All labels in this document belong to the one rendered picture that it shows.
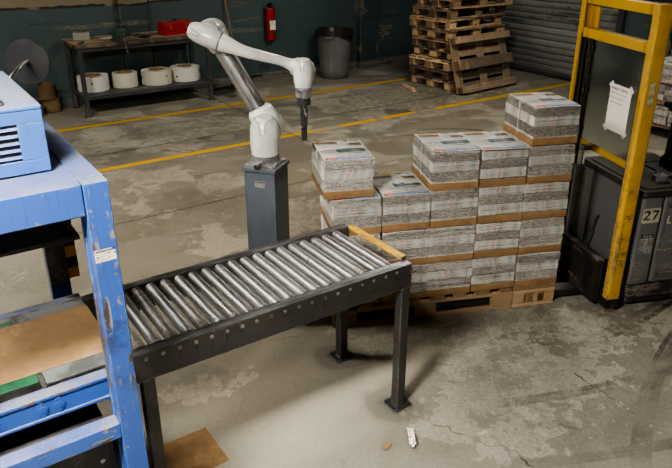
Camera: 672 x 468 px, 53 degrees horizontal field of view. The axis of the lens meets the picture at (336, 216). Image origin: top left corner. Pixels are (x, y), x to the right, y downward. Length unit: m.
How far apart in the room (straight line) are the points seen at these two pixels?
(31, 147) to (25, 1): 7.50
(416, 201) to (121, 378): 2.10
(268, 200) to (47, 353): 1.59
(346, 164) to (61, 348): 1.77
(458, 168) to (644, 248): 1.32
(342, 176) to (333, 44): 7.14
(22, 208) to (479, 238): 2.78
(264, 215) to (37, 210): 1.98
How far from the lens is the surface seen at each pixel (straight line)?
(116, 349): 2.28
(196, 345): 2.64
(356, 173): 3.69
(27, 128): 2.14
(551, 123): 4.04
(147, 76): 9.50
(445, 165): 3.83
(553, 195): 4.20
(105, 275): 2.14
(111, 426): 2.44
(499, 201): 4.05
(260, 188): 3.75
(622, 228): 4.31
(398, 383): 3.42
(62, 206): 2.03
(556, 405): 3.68
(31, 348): 2.73
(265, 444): 3.32
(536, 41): 11.73
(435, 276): 4.10
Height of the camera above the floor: 2.22
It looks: 23 degrees down
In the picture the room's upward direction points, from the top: straight up
